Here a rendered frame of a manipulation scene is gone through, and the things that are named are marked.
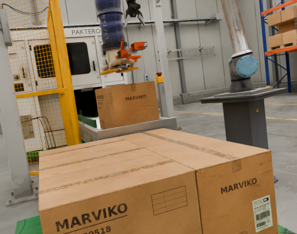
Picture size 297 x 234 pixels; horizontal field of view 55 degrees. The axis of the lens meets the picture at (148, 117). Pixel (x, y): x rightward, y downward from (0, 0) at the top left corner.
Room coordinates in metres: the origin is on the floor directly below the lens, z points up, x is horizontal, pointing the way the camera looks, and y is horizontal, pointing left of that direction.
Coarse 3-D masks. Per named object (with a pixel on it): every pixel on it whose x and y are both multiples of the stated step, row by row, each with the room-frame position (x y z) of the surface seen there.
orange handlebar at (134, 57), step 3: (138, 45) 2.08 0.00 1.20; (141, 45) 2.08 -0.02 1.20; (126, 51) 2.30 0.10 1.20; (123, 54) 2.41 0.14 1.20; (117, 57) 2.56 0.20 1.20; (129, 57) 2.78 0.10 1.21; (132, 57) 2.79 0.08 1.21; (135, 57) 2.80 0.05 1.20; (138, 57) 2.81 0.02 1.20; (141, 57) 2.83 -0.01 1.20
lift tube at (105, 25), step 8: (104, 16) 2.60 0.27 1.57; (112, 16) 2.59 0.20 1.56; (120, 16) 2.65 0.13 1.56; (104, 24) 2.61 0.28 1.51; (112, 24) 2.59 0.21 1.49; (120, 24) 2.63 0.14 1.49; (104, 32) 2.62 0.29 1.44; (112, 32) 2.60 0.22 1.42; (120, 32) 2.63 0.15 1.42; (104, 40) 2.62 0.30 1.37; (112, 40) 2.59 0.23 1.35; (120, 40) 2.62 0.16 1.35; (104, 48) 2.63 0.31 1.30; (112, 48) 2.61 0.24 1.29
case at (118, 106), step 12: (132, 84) 2.41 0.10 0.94; (144, 84) 2.45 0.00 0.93; (96, 96) 2.86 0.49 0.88; (108, 96) 2.44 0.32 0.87; (120, 96) 2.36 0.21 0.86; (132, 96) 2.40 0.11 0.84; (144, 96) 2.45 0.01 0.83; (156, 96) 2.49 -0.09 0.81; (108, 108) 2.50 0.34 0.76; (120, 108) 2.36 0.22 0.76; (132, 108) 2.40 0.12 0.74; (144, 108) 2.44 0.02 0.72; (156, 108) 2.48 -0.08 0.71; (108, 120) 2.56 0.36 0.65; (120, 120) 2.35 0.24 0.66; (132, 120) 2.39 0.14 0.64; (144, 120) 2.43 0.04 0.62
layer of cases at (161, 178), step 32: (64, 160) 1.62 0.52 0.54; (96, 160) 1.51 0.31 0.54; (128, 160) 1.42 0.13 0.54; (160, 160) 1.33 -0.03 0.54; (192, 160) 1.26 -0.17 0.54; (224, 160) 1.19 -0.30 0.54; (256, 160) 1.22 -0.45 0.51; (64, 192) 1.05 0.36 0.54; (96, 192) 1.00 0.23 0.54; (128, 192) 1.01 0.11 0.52; (160, 192) 1.06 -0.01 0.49; (192, 192) 1.11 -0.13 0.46; (224, 192) 1.16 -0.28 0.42; (256, 192) 1.22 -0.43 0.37; (64, 224) 0.93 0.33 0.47; (96, 224) 0.97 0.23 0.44; (128, 224) 1.01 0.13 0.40; (160, 224) 1.05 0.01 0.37; (192, 224) 1.10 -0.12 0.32; (224, 224) 1.15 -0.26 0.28; (256, 224) 1.21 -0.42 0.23
